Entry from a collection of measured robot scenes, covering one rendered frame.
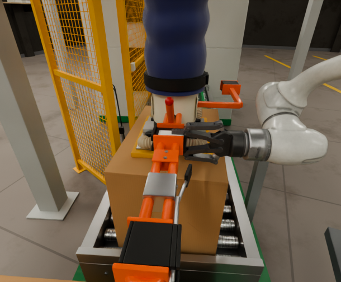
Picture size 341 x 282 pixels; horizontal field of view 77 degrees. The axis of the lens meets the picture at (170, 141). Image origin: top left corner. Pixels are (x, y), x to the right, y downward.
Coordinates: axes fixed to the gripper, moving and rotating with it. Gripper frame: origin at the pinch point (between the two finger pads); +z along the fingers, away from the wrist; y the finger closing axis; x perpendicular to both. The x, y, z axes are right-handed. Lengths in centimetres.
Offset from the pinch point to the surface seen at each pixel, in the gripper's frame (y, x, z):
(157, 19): -29.6, 18.2, 5.2
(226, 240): 53, 7, -24
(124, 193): 22.1, 0.4, 15.5
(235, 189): 48, 34, -32
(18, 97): 13, 64, 95
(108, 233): 54, 7, 28
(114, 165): 13.2, 4.2, 19.2
